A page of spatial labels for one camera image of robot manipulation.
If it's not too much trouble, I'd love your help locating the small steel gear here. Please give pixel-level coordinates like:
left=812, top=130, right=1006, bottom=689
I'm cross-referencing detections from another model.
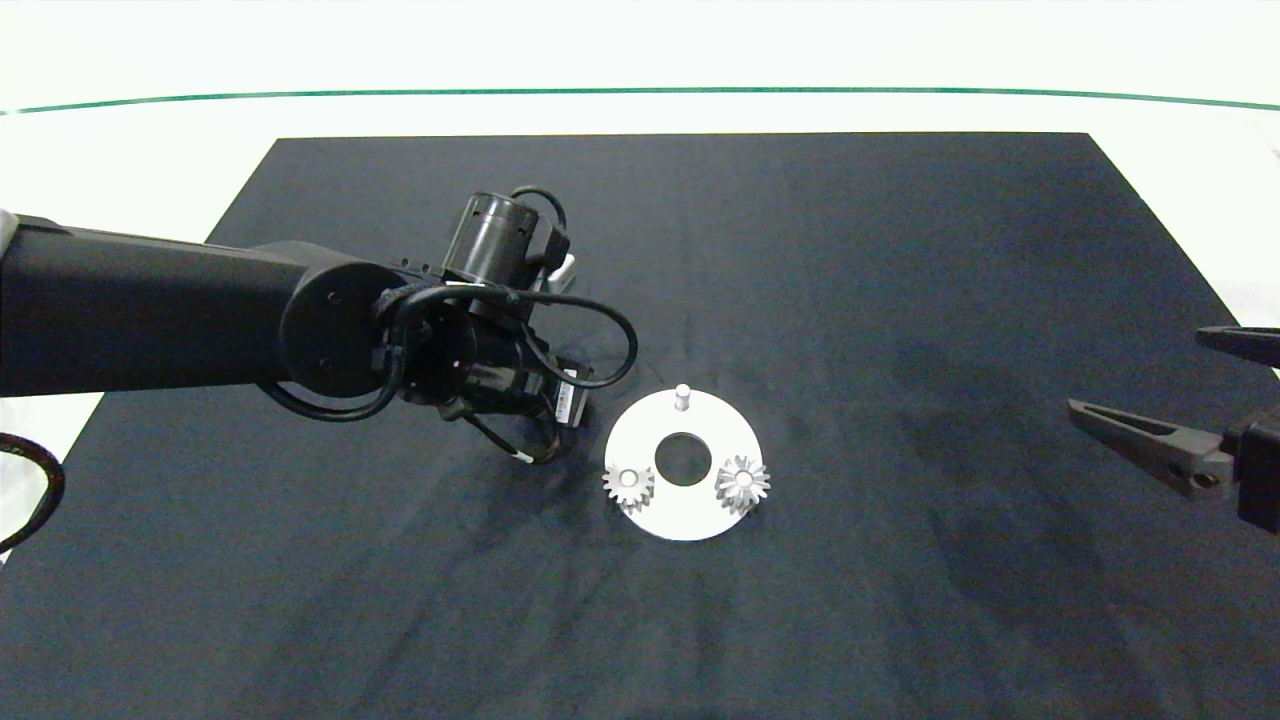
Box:
left=601, top=463, right=657, bottom=515
left=714, top=454, right=773, bottom=517

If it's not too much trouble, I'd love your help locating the round white plate with pins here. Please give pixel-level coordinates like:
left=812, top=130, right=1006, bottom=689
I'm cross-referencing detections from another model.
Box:
left=603, top=383, right=764, bottom=543

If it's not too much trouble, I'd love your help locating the dark mat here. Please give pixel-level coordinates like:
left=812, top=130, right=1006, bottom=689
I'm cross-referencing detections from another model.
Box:
left=0, top=132, right=1280, bottom=720

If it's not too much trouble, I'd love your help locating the boxy wrist camera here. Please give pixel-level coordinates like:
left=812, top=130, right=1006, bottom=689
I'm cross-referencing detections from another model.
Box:
left=545, top=365, right=587, bottom=429

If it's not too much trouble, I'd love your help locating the black cable with white tag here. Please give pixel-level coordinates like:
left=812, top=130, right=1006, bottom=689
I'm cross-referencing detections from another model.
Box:
left=463, top=408, right=578, bottom=468

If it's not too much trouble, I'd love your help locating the black cable loop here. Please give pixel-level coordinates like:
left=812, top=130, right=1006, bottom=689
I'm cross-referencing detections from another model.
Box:
left=257, top=345, right=406, bottom=424
left=509, top=186, right=574, bottom=283
left=375, top=283, right=641, bottom=391
left=0, top=432, right=68, bottom=554

